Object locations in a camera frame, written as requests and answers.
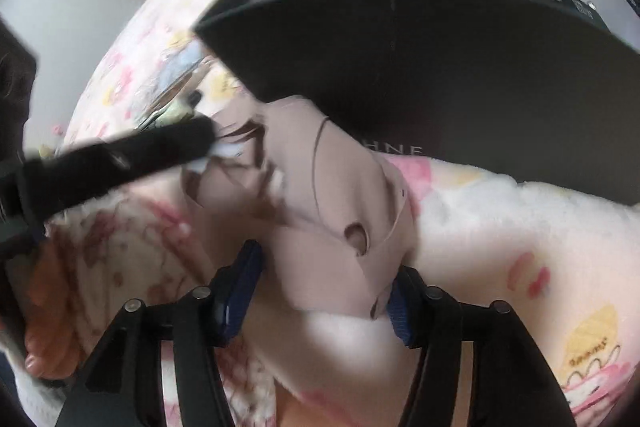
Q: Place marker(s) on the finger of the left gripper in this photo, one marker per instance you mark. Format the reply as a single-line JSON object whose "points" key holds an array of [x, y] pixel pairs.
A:
{"points": [[43, 187]]}

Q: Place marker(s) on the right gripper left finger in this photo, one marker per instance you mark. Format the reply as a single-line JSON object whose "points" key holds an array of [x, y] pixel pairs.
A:
{"points": [[121, 382]]}

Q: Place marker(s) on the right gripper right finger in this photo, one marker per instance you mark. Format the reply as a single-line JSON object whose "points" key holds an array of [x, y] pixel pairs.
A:
{"points": [[511, 382]]}

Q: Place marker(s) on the black rainbow product box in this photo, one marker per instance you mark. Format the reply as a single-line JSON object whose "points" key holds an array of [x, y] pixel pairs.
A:
{"points": [[582, 9]]}

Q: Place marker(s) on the person's hand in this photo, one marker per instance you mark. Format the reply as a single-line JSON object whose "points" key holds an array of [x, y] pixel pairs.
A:
{"points": [[53, 350]]}

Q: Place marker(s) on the pink cartoon print bedsheet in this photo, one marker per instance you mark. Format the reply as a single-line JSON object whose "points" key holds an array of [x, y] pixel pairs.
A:
{"points": [[569, 264]]}

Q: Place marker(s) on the black open cardboard box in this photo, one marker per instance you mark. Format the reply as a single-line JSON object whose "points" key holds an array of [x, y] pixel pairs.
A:
{"points": [[520, 87]]}

